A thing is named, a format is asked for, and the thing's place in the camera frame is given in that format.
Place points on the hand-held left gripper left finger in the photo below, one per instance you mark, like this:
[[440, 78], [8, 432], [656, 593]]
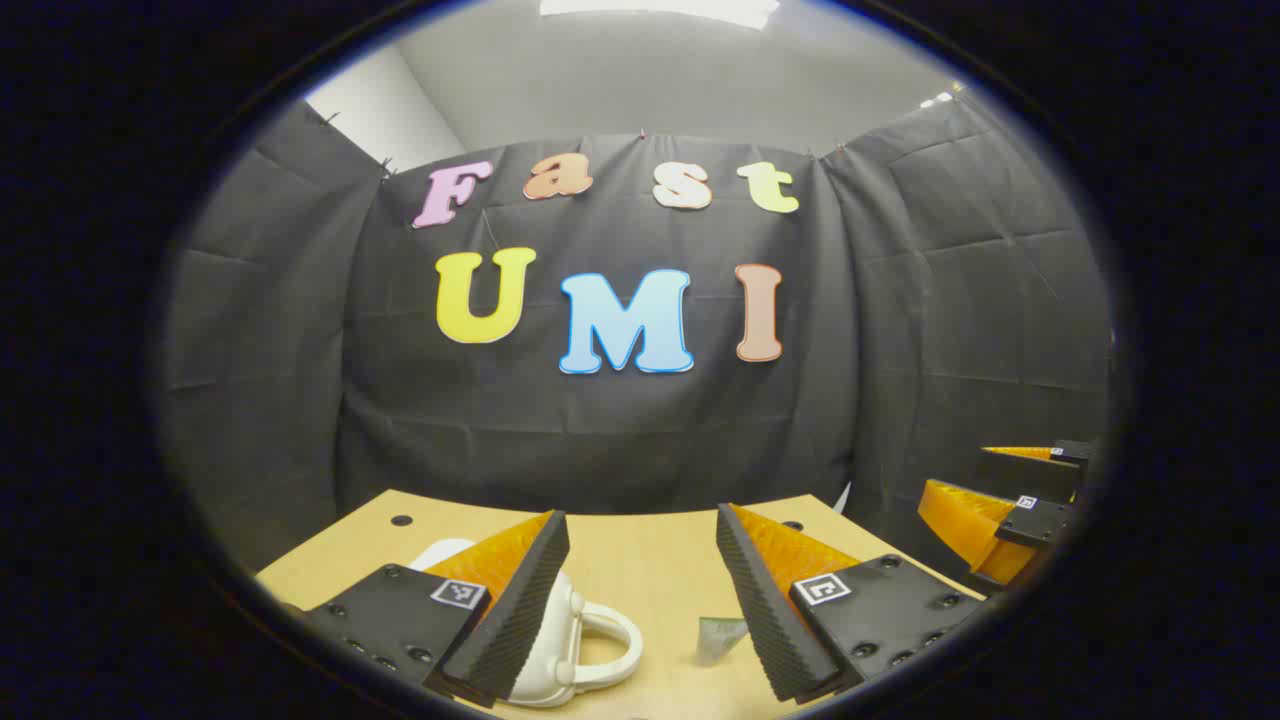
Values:
[[520, 620]]

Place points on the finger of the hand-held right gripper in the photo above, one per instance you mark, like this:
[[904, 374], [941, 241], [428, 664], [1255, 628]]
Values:
[[1030, 472], [1040, 522]]

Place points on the white suitcase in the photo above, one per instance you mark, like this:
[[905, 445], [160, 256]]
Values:
[[545, 685]]

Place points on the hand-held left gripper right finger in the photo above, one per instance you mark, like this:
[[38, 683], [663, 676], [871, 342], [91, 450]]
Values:
[[760, 620]]

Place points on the black backdrop cloth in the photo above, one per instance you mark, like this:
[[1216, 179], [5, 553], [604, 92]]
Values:
[[600, 440]]

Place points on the ceiling light panel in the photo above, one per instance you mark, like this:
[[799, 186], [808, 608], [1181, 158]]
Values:
[[660, 8]]

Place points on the small white strip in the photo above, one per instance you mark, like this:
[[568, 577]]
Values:
[[845, 500]]

